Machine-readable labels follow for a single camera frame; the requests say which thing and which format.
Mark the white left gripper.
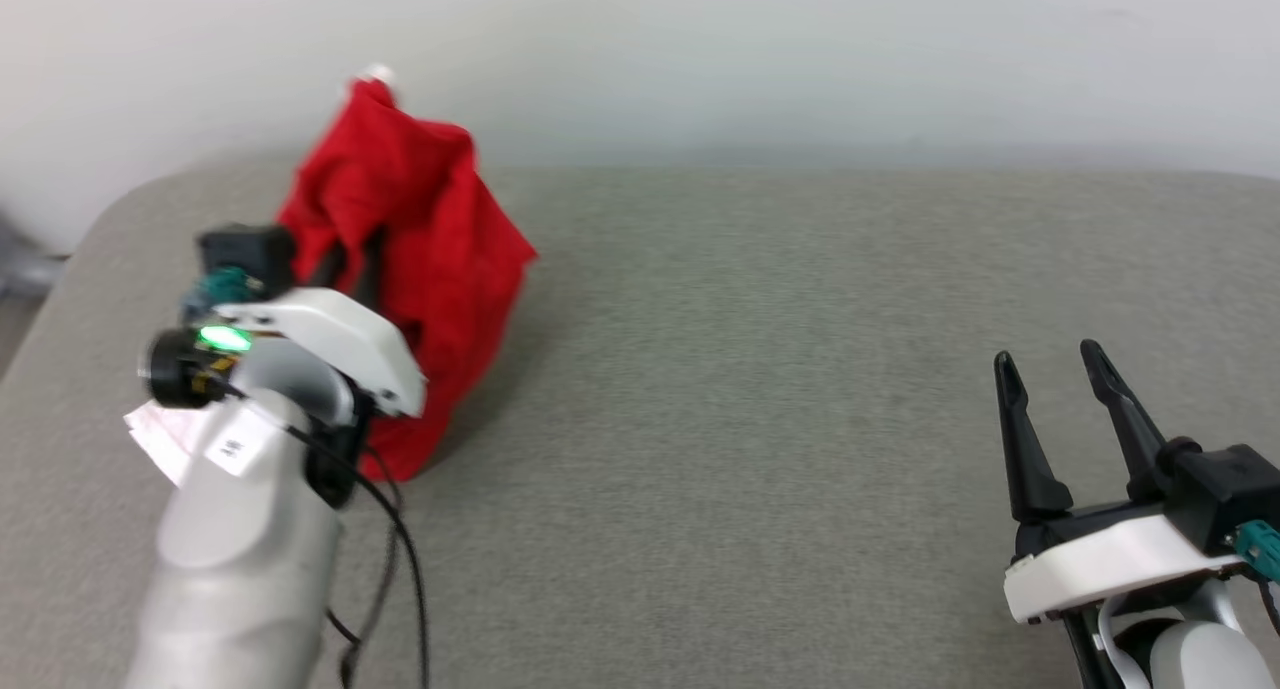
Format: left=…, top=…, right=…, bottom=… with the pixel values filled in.
left=213, top=227, right=429, bottom=511

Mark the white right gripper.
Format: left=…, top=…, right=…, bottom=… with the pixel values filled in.
left=993, top=339, right=1251, bottom=628

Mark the red and white t-shirt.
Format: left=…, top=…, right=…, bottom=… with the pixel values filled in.
left=275, top=64, right=539, bottom=483

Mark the white paper tag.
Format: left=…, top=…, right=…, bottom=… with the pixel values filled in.
left=124, top=401, right=217, bottom=486

